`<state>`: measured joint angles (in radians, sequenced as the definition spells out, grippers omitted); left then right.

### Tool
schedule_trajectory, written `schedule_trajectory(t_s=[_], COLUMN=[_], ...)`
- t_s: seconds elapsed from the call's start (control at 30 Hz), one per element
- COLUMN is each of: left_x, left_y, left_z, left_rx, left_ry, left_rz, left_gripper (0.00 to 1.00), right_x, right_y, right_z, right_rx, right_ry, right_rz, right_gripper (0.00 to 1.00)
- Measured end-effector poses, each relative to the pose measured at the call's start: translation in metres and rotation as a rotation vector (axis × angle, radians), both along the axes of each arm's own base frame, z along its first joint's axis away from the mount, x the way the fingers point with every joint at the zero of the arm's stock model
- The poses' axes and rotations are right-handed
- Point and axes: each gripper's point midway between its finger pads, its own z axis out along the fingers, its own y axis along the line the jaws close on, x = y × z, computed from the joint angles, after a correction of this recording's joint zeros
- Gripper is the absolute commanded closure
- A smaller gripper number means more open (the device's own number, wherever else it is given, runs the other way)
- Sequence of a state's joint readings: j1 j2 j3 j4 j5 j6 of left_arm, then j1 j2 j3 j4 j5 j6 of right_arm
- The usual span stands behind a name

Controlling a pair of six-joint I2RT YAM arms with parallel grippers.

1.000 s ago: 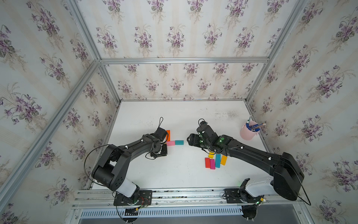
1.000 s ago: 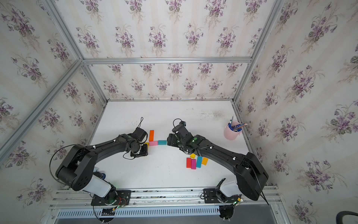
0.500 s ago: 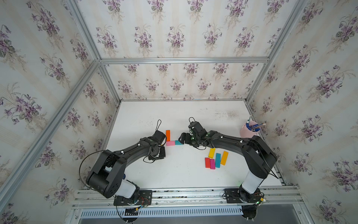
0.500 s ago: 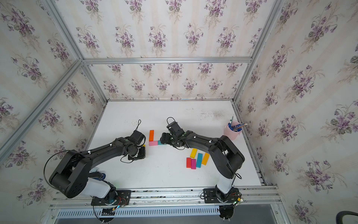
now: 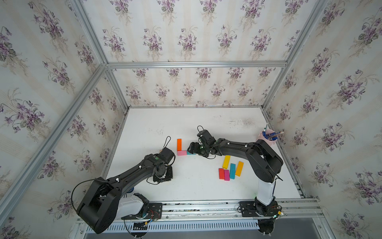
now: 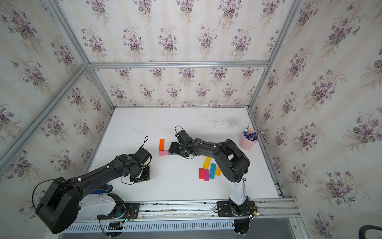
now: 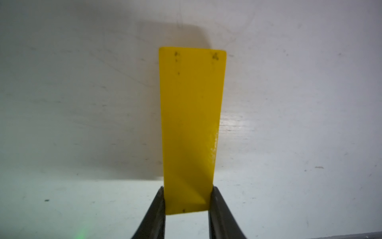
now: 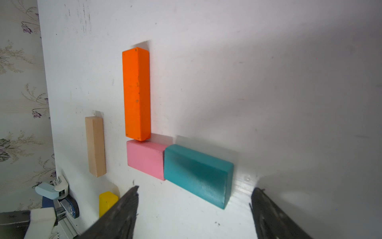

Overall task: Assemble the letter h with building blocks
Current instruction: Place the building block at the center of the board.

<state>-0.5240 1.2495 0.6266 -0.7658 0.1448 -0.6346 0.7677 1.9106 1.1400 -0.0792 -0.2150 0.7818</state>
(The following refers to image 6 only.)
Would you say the pink block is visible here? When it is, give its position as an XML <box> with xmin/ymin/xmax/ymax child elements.
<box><xmin>159</xmin><ymin>150</ymin><xmax>169</xmax><ymax>156</ymax></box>

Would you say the yellow block group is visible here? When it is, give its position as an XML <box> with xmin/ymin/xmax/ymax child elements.
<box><xmin>203</xmin><ymin>157</ymin><xmax>211</xmax><ymax>169</ymax></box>

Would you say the magenta block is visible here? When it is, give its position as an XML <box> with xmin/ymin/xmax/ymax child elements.
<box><xmin>204</xmin><ymin>169</ymin><xmax>210</xmax><ymax>181</ymax></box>

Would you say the blue object behind arm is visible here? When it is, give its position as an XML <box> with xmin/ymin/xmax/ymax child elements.
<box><xmin>90</xmin><ymin>184</ymin><xmax>113</xmax><ymax>194</ymax></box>

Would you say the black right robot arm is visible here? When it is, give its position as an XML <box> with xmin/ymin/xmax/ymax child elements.
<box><xmin>169</xmin><ymin>129</ymin><xmax>250</xmax><ymax>215</ymax></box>

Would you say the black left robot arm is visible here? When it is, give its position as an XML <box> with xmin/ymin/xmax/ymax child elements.
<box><xmin>33</xmin><ymin>147</ymin><xmax>152</xmax><ymax>234</ymax></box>

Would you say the red block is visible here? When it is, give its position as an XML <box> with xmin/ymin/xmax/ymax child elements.
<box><xmin>199</xmin><ymin>168</ymin><xmax>205</xmax><ymax>180</ymax></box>

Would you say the amber orange block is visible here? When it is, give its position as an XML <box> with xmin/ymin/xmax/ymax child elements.
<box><xmin>215</xmin><ymin>167</ymin><xmax>221</xmax><ymax>177</ymax></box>

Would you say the pink pen cup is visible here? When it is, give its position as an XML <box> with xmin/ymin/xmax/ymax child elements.
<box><xmin>239</xmin><ymin>129</ymin><xmax>257</xmax><ymax>150</ymax></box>

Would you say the white vent grille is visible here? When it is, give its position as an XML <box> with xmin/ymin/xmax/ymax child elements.
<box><xmin>63</xmin><ymin>219</ymin><xmax>234</xmax><ymax>234</ymax></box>

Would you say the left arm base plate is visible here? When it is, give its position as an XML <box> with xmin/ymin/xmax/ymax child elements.
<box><xmin>97</xmin><ymin>203</ymin><xmax>140</xmax><ymax>220</ymax></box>

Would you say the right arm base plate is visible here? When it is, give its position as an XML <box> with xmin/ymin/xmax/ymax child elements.
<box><xmin>213</xmin><ymin>201</ymin><xmax>258</xmax><ymax>218</ymax></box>

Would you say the aluminium front rail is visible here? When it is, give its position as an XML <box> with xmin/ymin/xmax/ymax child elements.
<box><xmin>52</xmin><ymin>197</ymin><xmax>300</xmax><ymax>224</ymax></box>

